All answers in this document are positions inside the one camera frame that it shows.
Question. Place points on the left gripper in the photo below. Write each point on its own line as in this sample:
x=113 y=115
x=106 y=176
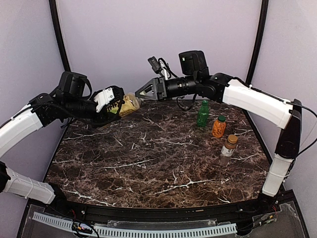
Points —
x=115 y=99

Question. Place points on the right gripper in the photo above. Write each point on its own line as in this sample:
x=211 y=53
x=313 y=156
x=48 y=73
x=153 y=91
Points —
x=160 y=88

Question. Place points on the yellow tea bottle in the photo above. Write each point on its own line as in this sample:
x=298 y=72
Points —
x=131 y=104

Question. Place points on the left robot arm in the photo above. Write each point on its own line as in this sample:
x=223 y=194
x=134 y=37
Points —
x=73 y=98

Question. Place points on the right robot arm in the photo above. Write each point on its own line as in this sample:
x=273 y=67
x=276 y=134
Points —
x=223 y=88

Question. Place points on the green plastic bottle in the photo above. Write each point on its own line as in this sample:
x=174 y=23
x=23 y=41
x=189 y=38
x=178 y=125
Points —
x=203 y=114

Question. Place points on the orange juice bottle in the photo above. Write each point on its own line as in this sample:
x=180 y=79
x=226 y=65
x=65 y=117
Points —
x=219 y=126

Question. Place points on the brown coffee bottle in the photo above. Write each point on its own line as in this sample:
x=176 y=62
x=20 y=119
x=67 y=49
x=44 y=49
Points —
x=228 y=149

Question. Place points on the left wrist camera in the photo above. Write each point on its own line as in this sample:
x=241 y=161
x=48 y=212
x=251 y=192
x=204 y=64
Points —
x=103 y=98

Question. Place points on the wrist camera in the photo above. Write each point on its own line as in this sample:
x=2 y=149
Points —
x=160 y=67
x=103 y=98

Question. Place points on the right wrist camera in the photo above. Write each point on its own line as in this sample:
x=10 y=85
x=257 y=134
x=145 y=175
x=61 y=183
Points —
x=160 y=67

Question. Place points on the left black frame post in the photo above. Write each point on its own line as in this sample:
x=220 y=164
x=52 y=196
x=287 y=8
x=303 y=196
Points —
x=58 y=35

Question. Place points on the black frame post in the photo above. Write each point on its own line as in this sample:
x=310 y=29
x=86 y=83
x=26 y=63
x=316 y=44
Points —
x=58 y=35
x=258 y=41

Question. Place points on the black front rail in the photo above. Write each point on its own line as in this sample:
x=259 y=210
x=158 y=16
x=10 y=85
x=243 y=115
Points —
x=240 y=212

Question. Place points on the white slotted cable duct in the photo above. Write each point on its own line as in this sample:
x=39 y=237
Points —
x=124 y=229

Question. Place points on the right black frame post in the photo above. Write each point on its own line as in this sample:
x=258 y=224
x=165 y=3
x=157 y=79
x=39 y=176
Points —
x=258 y=41

